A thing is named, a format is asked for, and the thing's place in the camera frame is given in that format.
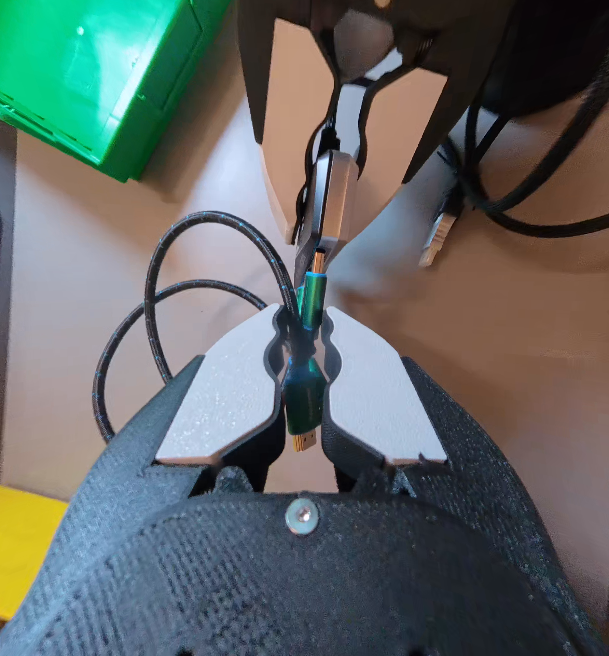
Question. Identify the black textured wrist rest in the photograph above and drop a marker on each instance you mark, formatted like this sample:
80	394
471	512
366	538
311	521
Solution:
565	46

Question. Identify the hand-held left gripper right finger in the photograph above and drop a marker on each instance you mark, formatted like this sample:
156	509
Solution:
376	405

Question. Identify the silver HDMI switch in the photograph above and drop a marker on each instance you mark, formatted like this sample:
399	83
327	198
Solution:
337	200

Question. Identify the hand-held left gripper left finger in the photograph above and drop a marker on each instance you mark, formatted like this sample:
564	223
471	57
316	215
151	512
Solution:
222	405

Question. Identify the green plastic bin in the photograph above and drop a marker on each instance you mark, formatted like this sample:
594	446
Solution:
79	77

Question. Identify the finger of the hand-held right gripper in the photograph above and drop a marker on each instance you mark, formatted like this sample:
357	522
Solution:
294	102
391	133

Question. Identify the yellow plastic bin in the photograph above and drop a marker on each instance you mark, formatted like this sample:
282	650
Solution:
12	553

